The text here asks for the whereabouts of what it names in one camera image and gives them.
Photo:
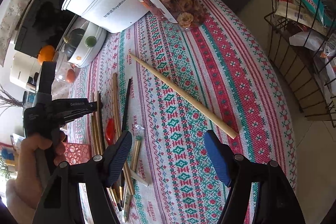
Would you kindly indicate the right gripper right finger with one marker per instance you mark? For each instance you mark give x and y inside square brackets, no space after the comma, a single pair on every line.
[220,155]

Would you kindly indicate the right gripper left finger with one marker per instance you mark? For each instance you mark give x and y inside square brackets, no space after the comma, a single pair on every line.
[116,157]

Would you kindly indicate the long thick bamboo chopstick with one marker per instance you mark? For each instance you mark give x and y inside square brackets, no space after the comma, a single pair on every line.
[200,107]

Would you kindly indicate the brown wooden chopsticks bundle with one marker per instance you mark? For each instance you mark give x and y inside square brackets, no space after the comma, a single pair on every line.
[99,146]

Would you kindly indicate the bamboo chopstick pair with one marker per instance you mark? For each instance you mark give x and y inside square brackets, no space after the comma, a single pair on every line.
[117,123]

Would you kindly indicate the person's left hand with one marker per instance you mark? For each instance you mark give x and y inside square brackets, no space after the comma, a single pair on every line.
[24,192]

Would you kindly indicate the red plastic spoon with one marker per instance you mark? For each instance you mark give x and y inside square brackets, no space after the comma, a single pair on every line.
[110,132]

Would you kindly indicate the wrapped disposable chopsticks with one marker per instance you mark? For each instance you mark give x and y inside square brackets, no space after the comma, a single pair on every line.
[139,131]

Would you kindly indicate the pink plastic basket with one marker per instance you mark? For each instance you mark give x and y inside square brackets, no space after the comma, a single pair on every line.
[77,153]

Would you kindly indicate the white air fryer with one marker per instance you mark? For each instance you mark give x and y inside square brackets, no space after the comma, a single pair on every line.
[23,67]

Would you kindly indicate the orange tangerine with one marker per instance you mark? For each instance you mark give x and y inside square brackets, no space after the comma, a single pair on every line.
[46,54]

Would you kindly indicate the dark green pumpkin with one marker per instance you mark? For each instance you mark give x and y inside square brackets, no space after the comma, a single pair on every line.
[72,40]

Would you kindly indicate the patterned tablecloth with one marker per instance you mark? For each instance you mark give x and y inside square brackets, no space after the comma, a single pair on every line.
[221,65]

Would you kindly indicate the white ceramic casserole dish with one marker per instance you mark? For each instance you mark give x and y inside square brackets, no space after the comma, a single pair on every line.
[89,46]

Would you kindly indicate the black wire storage rack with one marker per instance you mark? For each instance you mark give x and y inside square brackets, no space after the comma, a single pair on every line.
[303,51]

